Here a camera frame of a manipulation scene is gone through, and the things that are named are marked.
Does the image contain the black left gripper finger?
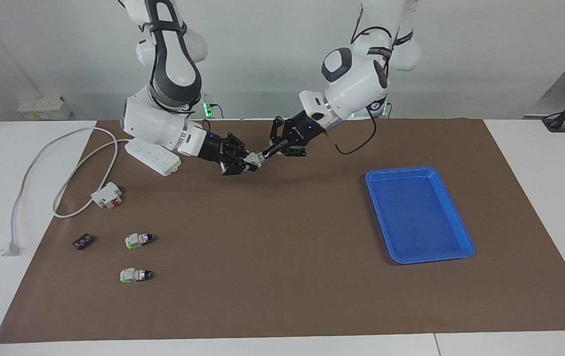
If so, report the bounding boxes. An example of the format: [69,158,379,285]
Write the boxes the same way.
[261,117,290,159]
[282,141,309,158]

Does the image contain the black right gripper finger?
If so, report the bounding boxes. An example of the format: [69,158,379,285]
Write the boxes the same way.
[220,156,260,177]
[224,132,249,159]

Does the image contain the white green selector switch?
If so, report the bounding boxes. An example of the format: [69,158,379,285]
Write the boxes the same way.
[125,232,155,250]
[244,151,266,171]
[120,267,152,284]

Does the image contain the white power strip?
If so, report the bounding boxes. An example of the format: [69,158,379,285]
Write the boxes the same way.
[124,137,182,177]

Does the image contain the brown table mat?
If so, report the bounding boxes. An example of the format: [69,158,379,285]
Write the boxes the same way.
[0,119,565,344]

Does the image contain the blue plastic tray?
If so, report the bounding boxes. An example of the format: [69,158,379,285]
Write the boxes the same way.
[365,167,475,265]

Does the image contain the white cardboard boxes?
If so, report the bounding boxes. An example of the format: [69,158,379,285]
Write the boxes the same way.
[18,95,73,121]

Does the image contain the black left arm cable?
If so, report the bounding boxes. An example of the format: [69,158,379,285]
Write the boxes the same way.
[327,2,394,155]

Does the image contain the white red switch block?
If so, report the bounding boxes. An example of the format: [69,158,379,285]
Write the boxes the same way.
[91,182,123,210]

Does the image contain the white power cable with plug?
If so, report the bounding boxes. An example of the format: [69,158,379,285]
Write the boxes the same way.
[0,126,132,258]

